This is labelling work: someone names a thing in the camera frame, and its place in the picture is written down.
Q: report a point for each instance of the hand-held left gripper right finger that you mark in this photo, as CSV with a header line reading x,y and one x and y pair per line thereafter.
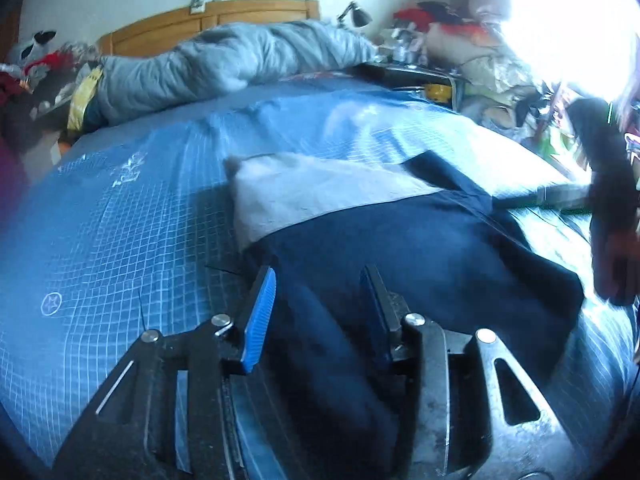
x,y
375,310

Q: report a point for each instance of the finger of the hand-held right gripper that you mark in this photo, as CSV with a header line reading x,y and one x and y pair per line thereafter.
x,y
545,197

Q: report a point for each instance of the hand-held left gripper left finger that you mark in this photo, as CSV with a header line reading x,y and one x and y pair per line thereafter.
x,y
259,320

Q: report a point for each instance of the navy and grey small garment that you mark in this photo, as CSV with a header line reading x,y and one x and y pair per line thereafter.
x,y
425,260

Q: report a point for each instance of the pile of mixed clutter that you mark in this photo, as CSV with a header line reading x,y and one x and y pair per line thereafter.
x,y
480,60

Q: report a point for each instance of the blue grid bed sheet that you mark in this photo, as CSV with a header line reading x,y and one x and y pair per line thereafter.
x,y
125,235

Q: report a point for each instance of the black desk lamp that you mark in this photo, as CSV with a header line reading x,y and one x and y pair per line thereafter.
x,y
359,17

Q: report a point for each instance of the grey quilted duvet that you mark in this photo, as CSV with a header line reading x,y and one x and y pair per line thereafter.
x,y
200,65

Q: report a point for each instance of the yellow striped cloth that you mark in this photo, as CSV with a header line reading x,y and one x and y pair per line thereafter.
x,y
82,100

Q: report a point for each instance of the wooden headboard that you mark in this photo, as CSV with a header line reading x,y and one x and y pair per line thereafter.
x,y
250,12

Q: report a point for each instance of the red plush cloth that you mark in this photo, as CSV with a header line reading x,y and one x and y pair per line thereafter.
x,y
52,60

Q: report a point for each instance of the dark red clothing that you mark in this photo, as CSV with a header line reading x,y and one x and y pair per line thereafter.
x,y
7,82

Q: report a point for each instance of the black and white plush toy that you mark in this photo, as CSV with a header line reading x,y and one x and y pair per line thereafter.
x,y
42,37

